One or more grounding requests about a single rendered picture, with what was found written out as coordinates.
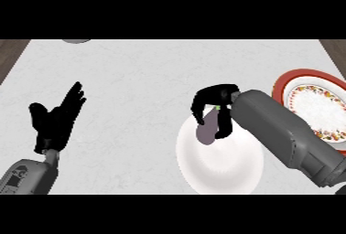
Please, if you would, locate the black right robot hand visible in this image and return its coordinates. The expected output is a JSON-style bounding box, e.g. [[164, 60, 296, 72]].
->
[[191, 83, 242, 140]]

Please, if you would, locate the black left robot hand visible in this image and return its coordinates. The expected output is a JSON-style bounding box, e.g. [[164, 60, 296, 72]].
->
[[28, 80, 87, 154]]

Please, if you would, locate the purple eggplant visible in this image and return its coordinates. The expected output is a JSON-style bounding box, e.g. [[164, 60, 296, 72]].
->
[[196, 105, 222, 146]]

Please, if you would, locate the plain white plate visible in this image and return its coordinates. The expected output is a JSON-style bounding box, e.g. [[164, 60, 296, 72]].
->
[[176, 112, 266, 196]]

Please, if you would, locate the red rimmed floral plate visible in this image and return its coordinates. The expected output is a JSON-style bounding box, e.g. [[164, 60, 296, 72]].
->
[[270, 68, 346, 157]]

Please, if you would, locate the grey round object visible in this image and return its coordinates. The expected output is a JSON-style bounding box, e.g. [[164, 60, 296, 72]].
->
[[60, 38, 91, 45]]

